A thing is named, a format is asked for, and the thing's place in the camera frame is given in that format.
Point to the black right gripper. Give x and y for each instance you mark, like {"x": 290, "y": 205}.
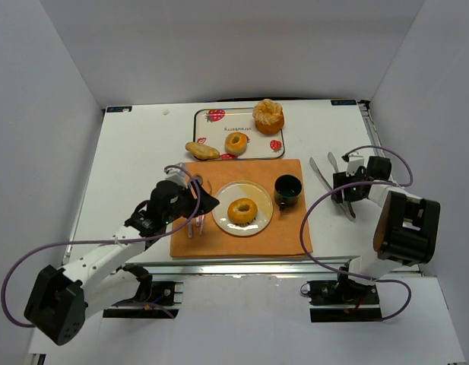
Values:
{"x": 343, "y": 186}

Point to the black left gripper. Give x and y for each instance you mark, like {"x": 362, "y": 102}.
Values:
{"x": 194, "y": 201}

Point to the ring donut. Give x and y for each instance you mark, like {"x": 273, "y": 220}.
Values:
{"x": 242, "y": 211}
{"x": 236, "y": 143}

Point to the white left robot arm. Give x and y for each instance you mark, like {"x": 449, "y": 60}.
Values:
{"x": 62, "y": 299}

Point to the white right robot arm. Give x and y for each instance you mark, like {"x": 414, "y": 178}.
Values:
{"x": 406, "y": 232}

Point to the oval bread roll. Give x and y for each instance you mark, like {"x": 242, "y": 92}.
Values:
{"x": 202, "y": 151}

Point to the white beige ceramic plate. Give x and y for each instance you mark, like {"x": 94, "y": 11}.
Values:
{"x": 243, "y": 189}

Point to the dark green mug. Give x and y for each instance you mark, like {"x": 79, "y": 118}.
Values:
{"x": 287, "y": 190}

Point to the strawberry pattern tray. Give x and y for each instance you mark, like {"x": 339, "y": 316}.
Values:
{"x": 212, "y": 126}

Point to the right blue label sticker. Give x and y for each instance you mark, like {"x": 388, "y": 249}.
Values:
{"x": 344, "y": 102}

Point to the blue label sticker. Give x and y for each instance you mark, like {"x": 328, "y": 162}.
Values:
{"x": 119, "y": 109}
{"x": 344, "y": 102}

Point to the sugar-topped round pastry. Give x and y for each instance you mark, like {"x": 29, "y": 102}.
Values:
{"x": 268, "y": 116}

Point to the left blue label sticker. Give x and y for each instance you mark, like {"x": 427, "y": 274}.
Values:
{"x": 119, "y": 109}

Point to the pink handled fork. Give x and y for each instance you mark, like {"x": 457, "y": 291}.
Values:
{"x": 203, "y": 217}

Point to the pink handled spoon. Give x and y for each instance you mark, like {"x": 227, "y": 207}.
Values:
{"x": 199, "y": 219}

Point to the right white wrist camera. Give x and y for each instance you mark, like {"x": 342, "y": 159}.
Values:
{"x": 354, "y": 161}

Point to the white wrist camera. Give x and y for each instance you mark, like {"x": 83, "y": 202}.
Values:
{"x": 177, "y": 173}
{"x": 354, "y": 161}

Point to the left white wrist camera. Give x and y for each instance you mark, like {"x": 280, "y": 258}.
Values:
{"x": 177, "y": 173}

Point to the aluminium frame rail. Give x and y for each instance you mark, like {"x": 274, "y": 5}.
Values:
{"x": 284, "y": 268}

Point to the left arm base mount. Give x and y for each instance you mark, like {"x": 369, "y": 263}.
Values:
{"x": 152, "y": 300}

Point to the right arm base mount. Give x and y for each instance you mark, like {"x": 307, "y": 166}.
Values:
{"x": 342, "y": 300}

